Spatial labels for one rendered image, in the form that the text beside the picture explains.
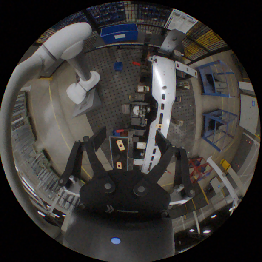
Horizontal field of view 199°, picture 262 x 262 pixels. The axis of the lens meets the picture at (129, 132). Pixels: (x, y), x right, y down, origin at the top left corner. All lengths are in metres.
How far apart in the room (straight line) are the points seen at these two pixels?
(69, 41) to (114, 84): 0.77
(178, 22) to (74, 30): 0.78
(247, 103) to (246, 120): 1.21
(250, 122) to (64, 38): 8.36
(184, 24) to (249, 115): 7.57
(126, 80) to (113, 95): 0.25
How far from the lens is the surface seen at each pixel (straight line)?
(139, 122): 0.49
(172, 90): 0.72
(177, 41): 0.74
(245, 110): 8.10
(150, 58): 0.50
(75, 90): 0.84
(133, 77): 0.98
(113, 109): 0.96
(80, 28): 0.41
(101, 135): 0.18
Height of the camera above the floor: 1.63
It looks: 67 degrees down
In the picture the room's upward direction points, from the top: 173 degrees counter-clockwise
